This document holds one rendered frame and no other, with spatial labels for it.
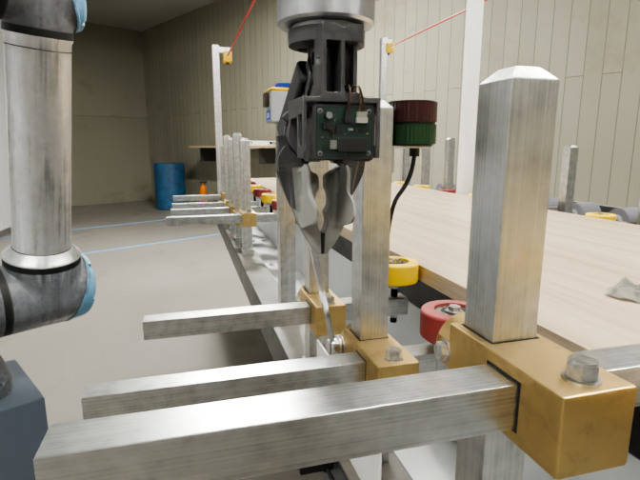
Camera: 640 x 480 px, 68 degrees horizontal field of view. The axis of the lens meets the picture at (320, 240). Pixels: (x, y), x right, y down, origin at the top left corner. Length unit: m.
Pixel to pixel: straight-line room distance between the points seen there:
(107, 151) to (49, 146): 9.29
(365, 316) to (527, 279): 0.28
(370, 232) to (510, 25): 4.51
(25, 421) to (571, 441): 1.03
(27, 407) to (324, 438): 0.94
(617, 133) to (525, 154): 4.23
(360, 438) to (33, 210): 0.92
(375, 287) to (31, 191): 0.74
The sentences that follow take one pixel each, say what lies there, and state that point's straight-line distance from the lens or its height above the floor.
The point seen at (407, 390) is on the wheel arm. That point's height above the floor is 0.96.
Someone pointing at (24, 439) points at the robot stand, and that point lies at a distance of 1.19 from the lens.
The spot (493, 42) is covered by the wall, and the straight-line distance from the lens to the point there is 5.05.
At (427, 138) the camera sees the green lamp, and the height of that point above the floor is 1.11.
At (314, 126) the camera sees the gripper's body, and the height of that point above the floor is 1.12.
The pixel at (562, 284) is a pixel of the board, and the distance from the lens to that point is 0.79.
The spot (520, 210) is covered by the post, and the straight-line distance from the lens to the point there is 0.33.
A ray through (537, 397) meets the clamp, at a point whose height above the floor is 0.96.
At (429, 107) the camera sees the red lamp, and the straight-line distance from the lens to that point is 0.57.
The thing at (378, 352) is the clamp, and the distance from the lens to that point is 0.56.
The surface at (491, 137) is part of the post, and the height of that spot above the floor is 1.11.
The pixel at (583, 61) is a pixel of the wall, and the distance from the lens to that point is 4.70.
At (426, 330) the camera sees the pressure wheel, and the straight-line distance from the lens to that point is 0.59.
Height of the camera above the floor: 1.10
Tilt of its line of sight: 11 degrees down
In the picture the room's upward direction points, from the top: straight up
